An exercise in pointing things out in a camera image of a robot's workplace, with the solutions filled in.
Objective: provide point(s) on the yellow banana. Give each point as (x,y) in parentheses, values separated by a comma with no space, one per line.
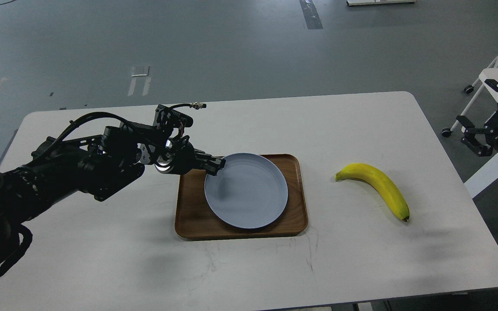
(376,178)

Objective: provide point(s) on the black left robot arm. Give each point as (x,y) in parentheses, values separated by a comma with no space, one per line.
(100,154)

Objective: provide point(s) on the light blue plate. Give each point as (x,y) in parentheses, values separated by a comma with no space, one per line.
(250,192)

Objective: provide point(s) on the white board on floor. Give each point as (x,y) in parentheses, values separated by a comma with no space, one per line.
(376,2)

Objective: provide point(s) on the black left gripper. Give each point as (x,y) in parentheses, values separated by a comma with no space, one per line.
(180,157)

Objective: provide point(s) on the brown wooden tray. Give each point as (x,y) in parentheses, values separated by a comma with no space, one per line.
(195,220)

